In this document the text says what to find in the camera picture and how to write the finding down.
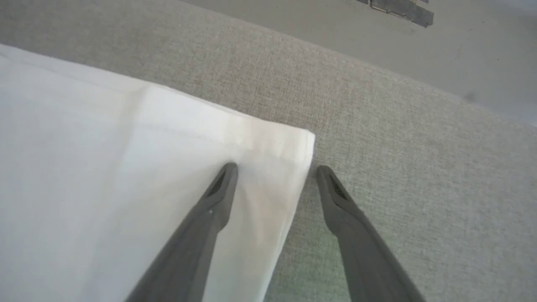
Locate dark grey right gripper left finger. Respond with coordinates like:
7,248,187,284
125,162,239,302

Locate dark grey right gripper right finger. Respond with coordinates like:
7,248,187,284
316,165,427,302

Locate white long-sleeved garment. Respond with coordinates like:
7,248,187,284
0,44,316,302

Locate grey fabric sofa cushion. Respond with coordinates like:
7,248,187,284
0,0,537,302

